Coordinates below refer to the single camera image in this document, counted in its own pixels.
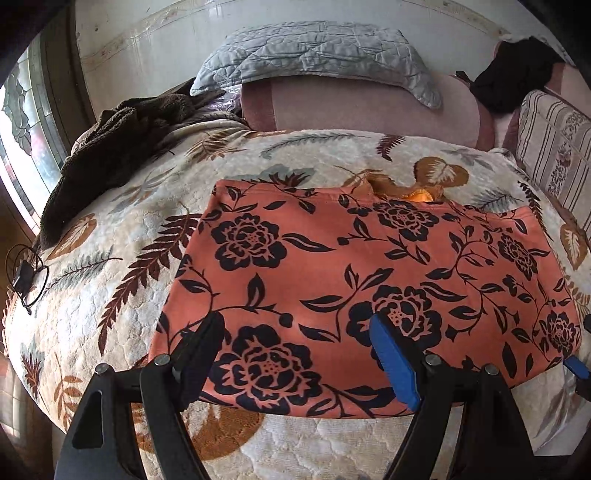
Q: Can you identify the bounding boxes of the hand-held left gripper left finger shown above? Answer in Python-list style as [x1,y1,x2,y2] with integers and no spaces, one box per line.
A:
[54,311,226,480]

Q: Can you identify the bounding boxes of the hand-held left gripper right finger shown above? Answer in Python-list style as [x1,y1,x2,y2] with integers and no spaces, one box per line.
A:
[369,315,539,480]

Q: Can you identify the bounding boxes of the orange floral garment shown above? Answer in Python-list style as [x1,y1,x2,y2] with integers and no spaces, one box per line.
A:
[148,171,583,418]

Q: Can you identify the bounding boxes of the leaf print plush blanket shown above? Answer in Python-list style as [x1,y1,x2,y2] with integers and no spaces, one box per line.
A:
[2,115,591,480]

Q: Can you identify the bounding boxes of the striped floral cushion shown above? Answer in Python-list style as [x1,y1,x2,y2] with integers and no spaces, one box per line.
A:
[515,90,591,227]

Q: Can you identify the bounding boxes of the brown fuzzy cloth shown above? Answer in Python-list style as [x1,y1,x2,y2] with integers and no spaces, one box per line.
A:
[39,78,241,247]

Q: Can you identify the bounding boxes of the pink bolster cushion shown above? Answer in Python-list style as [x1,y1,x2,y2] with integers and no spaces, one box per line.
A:
[240,62,591,153]

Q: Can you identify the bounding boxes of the black cloth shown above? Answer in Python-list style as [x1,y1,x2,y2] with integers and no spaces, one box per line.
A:
[470,36,566,116]

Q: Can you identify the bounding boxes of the stained glass window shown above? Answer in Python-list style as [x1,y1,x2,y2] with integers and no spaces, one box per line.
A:
[0,41,68,232]

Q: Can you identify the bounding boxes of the grey quilted pillow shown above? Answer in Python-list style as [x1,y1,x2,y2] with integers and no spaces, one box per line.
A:
[190,21,443,109]

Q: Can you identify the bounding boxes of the black cable with charger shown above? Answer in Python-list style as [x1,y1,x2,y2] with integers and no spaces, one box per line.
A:
[6,244,51,317]

